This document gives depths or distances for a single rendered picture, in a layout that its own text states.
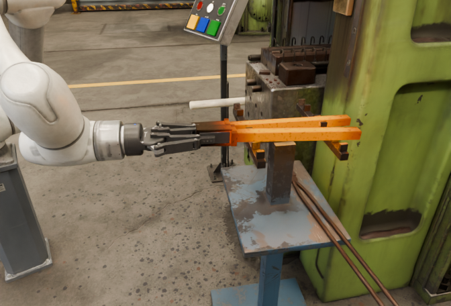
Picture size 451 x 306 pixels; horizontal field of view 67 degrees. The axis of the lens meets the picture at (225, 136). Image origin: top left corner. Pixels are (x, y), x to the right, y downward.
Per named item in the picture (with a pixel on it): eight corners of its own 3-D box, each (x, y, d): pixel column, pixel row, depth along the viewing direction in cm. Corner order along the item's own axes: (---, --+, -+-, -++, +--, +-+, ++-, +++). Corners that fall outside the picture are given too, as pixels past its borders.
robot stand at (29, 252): (6, 284, 159) (-43, 178, 130) (5, 255, 174) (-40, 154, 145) (53, 266, 168) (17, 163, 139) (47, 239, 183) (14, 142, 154)
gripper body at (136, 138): (128, 144, 83) (167, 142, 84) (124, 164, 75) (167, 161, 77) (125, 116, 79) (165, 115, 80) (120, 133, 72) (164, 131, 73)
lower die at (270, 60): (274, 76, 138) (276, 54, 134) (260, 62, 155) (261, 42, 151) (368, 69, 145) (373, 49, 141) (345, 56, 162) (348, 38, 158)
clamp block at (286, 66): (285, 86, 128) (286, 69, 124) (277, 78, 135) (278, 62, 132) (315, 84, 130) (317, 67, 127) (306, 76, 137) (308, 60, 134)
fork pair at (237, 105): (237, 116, 102) (237, 110, 101) (233, 109, 107) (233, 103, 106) (310, 111, 105) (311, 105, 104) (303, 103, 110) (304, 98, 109)
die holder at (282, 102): (265, 188, 146) (272, 89, 124) (243, 144, 179) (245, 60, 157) (382, 172, 156) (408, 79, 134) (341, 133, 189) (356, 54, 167)
